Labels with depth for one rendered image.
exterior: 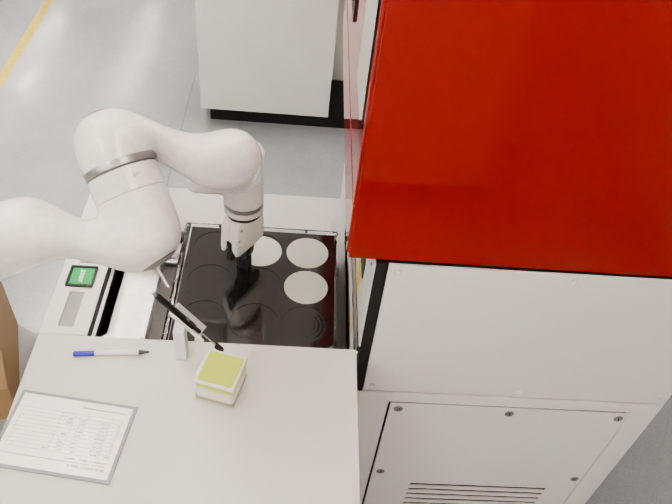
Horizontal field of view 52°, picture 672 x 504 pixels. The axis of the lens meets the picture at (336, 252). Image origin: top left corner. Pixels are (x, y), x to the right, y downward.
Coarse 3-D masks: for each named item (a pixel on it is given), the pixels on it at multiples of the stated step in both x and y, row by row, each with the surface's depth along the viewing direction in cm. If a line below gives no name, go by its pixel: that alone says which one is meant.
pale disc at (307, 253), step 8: (296, 240) 167; (304, 240) 167; (312, 240) 168; (288, 248) 165; (296, 248) 165; (304, 248) 165; (312, 248) 166; (320, 248) 166; (288, 256) 163; (296, 256) 163; (304, 256) 164; (312, 256) 164; (320, 256) 164; (296, 264) 162; (304, 264) 162; (312, 264) 162; (320, 264) 162
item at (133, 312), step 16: (128, 272) 158; (144, 272) 158; (128, 288) 155; (144, 288) 155; (128, 304) 152; (144, 304) 152; (112, 320) 148; (128, 320) 149; (144, 320) 149; (144, 336) 146
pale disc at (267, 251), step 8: (264, 240) 166; (272, 240) 166; (256, 248) 164; (264, 248) 164; (272, 248) 164; (280, 248) 165; (256, 256) 162; (264, 256) 162; (272, 256) 163; (256, 264) 160; (264, 264) 161
